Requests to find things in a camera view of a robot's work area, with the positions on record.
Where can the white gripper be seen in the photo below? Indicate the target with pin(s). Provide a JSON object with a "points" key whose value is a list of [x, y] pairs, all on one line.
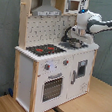
{"points": [[81, 35]]}

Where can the small metal pot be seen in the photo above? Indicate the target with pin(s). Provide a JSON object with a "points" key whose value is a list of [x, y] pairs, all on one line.
{"points": [[75, 44]]}

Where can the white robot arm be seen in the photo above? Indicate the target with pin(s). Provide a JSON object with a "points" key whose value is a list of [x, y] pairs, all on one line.
{"points": [[88, 24]]}

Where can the wooden toy kitchen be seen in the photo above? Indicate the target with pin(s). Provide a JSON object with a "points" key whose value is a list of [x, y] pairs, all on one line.
{"points": [[30, 74]]}

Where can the grey toy sink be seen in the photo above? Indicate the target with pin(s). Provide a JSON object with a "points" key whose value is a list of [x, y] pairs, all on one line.
{"points": [[66, 45]]}

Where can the black toy faucet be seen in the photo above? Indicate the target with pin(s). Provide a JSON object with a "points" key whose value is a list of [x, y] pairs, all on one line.
{"points": [[65, 37]]}

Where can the toy fridge dispenser door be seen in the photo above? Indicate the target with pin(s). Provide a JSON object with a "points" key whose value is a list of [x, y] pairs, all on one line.
{"points": [[80, 75]]}

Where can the red right stove knob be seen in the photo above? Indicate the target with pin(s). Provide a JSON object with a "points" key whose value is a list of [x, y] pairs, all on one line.
{"points": [[65, 62]]}

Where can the red stove knob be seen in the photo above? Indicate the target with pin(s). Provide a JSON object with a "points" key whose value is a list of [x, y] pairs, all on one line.
{"points": [[47, 66], [65, 62]]}

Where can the toy microwave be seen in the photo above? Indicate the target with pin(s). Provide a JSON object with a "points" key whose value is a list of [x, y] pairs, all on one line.
{"points": [[74, 6]]}

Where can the black toy stovetop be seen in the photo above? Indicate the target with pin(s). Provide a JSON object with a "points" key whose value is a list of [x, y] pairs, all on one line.
{"points": [[44, 49]]}

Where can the red left stove knob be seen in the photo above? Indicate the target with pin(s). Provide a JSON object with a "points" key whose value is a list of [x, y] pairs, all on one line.
{"points": [[47, 66]]}

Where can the grey range hood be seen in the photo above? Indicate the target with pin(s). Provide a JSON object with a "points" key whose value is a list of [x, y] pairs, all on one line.
{"points": [[46, 9]]}

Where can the toy oven door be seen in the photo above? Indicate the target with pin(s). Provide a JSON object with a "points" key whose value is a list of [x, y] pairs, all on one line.
{"points": [[52, 89]]}

